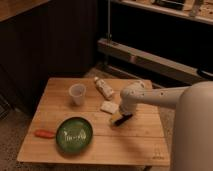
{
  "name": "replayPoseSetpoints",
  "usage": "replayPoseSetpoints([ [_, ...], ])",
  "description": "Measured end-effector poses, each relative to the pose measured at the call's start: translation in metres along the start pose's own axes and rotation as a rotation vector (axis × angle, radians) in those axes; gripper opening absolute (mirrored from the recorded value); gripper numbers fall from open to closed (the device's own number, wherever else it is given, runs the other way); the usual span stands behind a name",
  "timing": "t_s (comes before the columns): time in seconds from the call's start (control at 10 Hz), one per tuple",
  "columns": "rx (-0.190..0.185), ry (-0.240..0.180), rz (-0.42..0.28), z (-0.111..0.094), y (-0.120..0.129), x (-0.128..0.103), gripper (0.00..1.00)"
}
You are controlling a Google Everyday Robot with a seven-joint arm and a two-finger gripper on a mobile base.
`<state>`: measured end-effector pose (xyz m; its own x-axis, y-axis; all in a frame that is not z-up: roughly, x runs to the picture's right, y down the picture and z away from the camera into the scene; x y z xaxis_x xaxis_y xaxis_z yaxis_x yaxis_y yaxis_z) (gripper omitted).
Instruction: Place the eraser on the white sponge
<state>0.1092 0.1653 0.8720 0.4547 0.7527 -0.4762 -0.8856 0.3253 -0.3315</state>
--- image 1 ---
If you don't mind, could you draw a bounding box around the white plastic bottle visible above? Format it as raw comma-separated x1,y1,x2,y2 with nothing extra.
94,77,114,100

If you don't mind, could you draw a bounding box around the orange carrot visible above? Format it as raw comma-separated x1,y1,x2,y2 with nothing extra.
34,130,55,139

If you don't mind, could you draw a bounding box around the clear plastic cup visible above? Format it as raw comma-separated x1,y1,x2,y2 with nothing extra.
69,84,86,106

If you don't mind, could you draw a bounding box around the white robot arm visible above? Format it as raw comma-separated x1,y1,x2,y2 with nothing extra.
110,80,213,171

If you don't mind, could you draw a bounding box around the green bowl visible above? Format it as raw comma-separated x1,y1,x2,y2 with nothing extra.
55,117,93,154

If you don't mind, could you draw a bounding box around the grey metal bench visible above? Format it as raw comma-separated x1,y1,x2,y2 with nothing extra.
97,38,205,84

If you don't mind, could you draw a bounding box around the wooden shelf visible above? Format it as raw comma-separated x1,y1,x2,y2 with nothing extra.
111,0,213,25

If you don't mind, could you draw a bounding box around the white sponge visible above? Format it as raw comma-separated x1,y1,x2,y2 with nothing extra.
100,101,118,114

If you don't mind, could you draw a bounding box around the black eraser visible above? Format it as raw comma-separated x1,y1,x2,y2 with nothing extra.
115,115,128,126

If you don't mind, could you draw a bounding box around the wooden table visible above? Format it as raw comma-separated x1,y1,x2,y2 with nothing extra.
17,78,170,166

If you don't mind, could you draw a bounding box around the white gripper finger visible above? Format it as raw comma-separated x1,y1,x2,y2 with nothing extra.
124,113,133,119
109,112,122,125

